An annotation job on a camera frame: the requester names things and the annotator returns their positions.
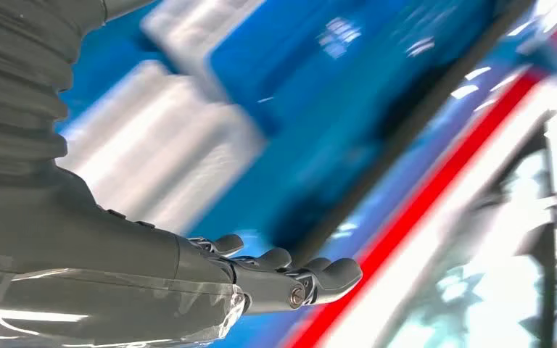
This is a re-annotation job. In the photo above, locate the blue metal shelf cart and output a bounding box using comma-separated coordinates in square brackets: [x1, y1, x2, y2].
[54, 0, 557, 348]

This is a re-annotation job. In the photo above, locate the red floor tape line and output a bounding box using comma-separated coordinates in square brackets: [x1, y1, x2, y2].
[281, 7, 557, 348]

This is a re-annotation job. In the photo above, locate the white plastic bin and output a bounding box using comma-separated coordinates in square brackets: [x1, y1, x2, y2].
[56, 59, 266, 236]
[140, 0, 266, 104]

